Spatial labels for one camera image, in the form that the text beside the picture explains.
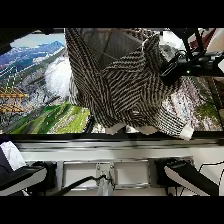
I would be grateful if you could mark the black white striped shirt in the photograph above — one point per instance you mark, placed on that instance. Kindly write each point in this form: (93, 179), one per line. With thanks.
(130, 86)

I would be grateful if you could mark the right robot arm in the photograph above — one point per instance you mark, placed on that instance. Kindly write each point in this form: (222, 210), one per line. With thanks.
(200, 65)

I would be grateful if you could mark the silver frame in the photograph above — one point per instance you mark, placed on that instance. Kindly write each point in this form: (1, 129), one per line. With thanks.
(133, 150)

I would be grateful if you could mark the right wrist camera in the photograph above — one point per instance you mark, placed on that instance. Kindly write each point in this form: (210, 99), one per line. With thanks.
(170, 67)

